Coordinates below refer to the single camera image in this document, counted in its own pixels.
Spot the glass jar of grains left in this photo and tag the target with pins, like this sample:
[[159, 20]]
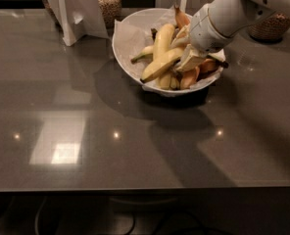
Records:
[[111, 10]]

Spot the white paper bowl liner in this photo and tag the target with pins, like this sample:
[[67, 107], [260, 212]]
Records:
[[127, 38]]

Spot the small greenish yellow banana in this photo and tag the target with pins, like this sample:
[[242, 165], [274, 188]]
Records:
[[145, 53]]

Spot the upright yellow banana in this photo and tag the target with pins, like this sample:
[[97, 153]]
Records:
[[161, 46]]

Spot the white paper bag left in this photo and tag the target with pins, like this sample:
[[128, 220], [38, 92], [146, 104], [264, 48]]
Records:
[[78, 18]]

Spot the small yellow banana bottom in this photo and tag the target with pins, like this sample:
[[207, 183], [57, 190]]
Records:
[[174, 83]]

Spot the orange banana right side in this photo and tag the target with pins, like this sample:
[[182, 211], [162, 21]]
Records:
[[190, 77]]

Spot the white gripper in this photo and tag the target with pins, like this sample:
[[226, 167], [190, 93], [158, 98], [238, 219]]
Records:
[[205, 33]]

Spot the glass jar of grains right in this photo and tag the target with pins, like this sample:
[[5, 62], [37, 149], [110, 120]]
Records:
[[271, 29]]

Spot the white ceramic bowl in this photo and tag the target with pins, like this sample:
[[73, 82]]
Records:
[[132, 51]]

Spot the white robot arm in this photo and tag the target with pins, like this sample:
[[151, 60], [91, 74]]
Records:
[[215, 24]]

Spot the glass jar of grains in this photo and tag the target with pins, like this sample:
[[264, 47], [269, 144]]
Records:
[[271, 29], [111, 10]]

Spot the long yellow front banana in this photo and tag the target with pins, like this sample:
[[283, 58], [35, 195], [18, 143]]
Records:
[[169, 59]]

